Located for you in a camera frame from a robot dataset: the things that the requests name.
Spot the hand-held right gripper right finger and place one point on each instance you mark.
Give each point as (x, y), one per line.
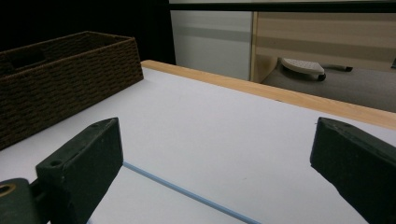
(358, 158)

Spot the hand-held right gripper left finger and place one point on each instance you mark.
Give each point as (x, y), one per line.
(84, 161)

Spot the brown woven basket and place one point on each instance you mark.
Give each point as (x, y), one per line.
(62, 81)

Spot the white chair base with castor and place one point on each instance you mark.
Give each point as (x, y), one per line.
(306, 67)

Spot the white cabinet panel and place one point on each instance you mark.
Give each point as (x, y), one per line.
(211, 43)

